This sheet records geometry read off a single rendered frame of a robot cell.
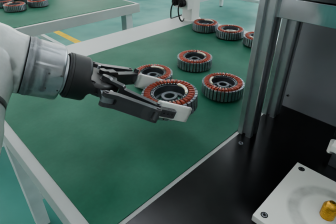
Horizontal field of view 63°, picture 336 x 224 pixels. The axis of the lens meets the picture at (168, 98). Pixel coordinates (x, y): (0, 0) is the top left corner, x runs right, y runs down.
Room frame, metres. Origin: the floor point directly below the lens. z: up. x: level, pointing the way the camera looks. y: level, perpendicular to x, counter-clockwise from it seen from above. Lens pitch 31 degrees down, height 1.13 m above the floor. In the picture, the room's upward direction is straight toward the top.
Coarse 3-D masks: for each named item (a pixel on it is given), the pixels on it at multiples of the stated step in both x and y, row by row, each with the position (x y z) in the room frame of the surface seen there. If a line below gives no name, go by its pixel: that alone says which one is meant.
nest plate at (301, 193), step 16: (288, 176) 0.32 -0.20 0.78; (304, 176) 0.32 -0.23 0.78; (320, 176) 0.32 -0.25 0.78; (272, 192) 0.29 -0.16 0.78; (288, 192) 0.29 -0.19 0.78; (304, 192) 0.29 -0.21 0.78; (320, 192) 0.29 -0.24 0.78; (272, 208) 0.26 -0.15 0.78; (288, 208) 0.26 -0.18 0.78; (304, 208) 0.26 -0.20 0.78; (320, 208) 0.26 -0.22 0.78
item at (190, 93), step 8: (160, 80) 0.51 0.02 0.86; (168, 80) 0.51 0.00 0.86; (176, 80) 0.51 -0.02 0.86; (144, 88) 0.49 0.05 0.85; (152, 88) 0.49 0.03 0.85; (160, 88) 0.50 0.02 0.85; (168, 88) 0.50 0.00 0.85; (176, 88) 0.50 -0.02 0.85; (184, 88) 0.48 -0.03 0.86; (192, 88) 0.48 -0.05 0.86; (152, 96) 0.46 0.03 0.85; (160, 96) 0.49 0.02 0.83; (168, 96) 0.48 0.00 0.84; (176, 96) 0.46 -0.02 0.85; (184, 96) 0.45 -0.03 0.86; (192, 96) 0.45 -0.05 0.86; (184, 104) 0.43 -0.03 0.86; (192, 104) 0.44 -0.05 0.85; (192, 112) 0.44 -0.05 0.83
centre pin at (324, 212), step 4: (328, 200) 0.25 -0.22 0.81; (332, 200) 0.25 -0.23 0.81; (324, 204) 0.25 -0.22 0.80; (328, 204) 0.25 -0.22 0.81; (332, 204) 0.25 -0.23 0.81; (324, 208) 0.25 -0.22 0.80; (328, 208) 0.24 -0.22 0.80; (332, 208) 0.24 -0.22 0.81; (320, 212) 0.25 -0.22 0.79; (324, 212) 0.24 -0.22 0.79; (328, 212) 0.24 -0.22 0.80; (332, 212) 0.24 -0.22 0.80; (324, 216) 0.24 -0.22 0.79; (328, 216) 0.24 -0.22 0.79; (332, 216) 0.24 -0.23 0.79; (328, 220) 0.24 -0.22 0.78; (332, 220) 0.24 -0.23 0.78
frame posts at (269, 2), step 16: (272, 0) 0.44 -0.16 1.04; (256, 16) 0.45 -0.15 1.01; (272, 16) 0.43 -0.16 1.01; (256, 32) 0.45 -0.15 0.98; (272, 32) 0.44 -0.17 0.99; (288, 32) 0.51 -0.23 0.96; (256, 48) 0.45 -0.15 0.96; (272, 48) 0.45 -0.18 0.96; (288, 48) 0.50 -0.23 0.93; (256, 64) 0.45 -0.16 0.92; (272, 64) 0.52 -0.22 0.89; (288, 64) 0.51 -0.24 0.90; (256, 80) 0.44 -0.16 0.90; (272, 80) 0.52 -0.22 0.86; (256, 96) 0.43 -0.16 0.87; (272, 96) 0.52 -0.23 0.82; (240, 112) 0.45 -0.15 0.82; (256, 112) 0.44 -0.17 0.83; (272, 112) 0.51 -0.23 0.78; (240, 128) 0.45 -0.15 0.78; (256, 128) 0.45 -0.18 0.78
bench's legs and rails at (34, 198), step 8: (8, 152) 0.73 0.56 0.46; (16, 160) 0.74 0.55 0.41; (16, 168) 0.73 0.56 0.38; (16, 176) 0.76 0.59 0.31; (24, 176) 0.74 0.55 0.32; (24, 184) 0.73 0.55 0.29; (32, 184) 0.75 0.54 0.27; (24, 192) 0.73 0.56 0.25; (32, 192) 0.74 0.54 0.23; (32, 200) 0.74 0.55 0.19; (40, 200) 0.76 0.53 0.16; (32, 208) 0.73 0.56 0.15; (40, 208) 0.75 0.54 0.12; (40, 216) 0.74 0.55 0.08
